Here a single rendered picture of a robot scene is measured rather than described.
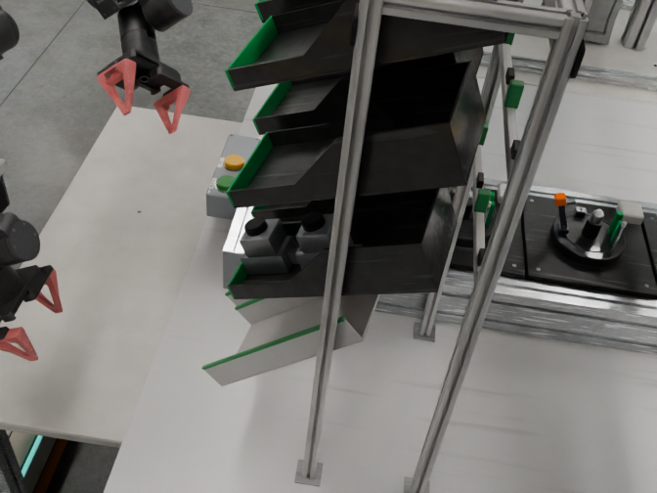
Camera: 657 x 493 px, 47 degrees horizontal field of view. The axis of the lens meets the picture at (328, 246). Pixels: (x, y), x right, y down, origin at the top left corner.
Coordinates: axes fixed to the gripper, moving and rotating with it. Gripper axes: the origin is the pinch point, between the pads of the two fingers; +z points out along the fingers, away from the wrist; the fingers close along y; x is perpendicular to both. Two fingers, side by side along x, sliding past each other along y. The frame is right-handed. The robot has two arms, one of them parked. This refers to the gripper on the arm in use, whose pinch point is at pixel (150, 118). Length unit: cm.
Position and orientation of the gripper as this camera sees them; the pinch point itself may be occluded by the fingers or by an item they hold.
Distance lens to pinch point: 123.8
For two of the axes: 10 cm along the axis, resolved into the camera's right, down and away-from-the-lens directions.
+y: 5.5, 1.7, 8.2
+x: -8.1, 3.4, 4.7
